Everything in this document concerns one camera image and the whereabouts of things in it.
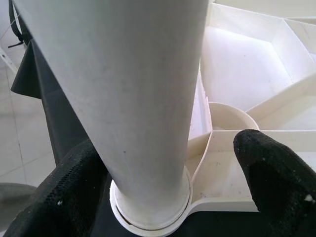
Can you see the white plastic table leg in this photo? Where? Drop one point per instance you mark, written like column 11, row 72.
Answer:
column 135, row 86

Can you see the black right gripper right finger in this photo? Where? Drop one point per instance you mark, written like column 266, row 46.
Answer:
column 284, row 187

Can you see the white plastic table top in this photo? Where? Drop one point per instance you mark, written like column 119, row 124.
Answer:
column 247, row 69

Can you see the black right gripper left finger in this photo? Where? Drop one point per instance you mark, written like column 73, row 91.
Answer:
column 64, row 197

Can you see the black table cloth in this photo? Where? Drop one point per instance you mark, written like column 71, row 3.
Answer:
column 59, row 118

